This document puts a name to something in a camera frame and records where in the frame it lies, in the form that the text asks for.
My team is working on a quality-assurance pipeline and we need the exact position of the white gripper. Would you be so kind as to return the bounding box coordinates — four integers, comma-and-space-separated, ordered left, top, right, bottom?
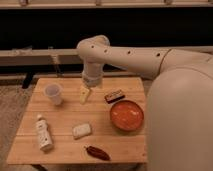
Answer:
80, 63, 103, 104

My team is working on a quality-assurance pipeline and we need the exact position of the translucent white cup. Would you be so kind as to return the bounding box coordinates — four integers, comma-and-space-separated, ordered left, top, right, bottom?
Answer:
44, 83, 63, 105

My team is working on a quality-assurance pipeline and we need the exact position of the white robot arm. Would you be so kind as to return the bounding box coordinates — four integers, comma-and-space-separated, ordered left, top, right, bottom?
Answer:
77, 35, 213, 171

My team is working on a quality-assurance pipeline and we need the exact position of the white soap bar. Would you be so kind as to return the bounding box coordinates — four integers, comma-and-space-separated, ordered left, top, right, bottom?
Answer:
72, 123, 92, 139

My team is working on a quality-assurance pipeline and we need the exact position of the long wooden beam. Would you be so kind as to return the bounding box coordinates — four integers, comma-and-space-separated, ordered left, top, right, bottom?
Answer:
0, 45, 213, 67

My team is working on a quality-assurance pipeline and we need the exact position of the wooden table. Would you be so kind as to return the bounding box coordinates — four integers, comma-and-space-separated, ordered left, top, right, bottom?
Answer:
7, 77, 146, 164

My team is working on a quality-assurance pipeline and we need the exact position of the orange round bowl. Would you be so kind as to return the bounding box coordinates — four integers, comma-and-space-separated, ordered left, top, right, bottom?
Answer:
110, 100, 144, 131

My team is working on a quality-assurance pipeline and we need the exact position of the dark red oblong object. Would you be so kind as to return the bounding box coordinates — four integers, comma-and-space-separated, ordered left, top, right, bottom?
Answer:
86, 146, 110, 161

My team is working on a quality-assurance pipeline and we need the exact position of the white plastic bottle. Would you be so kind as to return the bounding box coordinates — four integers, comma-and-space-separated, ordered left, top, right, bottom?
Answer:
36, 115, 53, 152

